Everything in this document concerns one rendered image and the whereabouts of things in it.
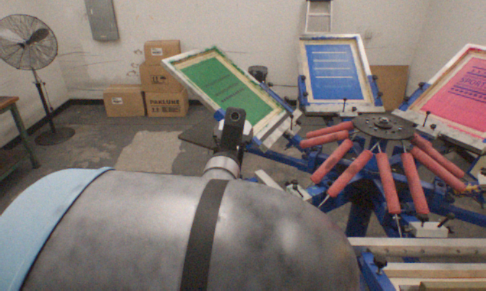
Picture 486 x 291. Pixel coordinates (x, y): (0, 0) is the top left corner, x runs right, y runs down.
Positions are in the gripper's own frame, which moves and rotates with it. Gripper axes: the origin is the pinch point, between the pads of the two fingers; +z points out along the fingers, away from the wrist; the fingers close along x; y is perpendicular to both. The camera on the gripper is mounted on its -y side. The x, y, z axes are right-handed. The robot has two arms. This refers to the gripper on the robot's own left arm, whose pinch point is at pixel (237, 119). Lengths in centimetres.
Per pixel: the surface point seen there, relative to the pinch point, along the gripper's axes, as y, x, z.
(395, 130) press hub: 27, 77, 72
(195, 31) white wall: 58, -114, 385
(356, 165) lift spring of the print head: 42, 59, 57
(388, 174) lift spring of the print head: 40, 71, 50
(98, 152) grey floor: 195, -188, 218
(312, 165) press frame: 65, 44, 83
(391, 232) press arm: 66, 80, 40
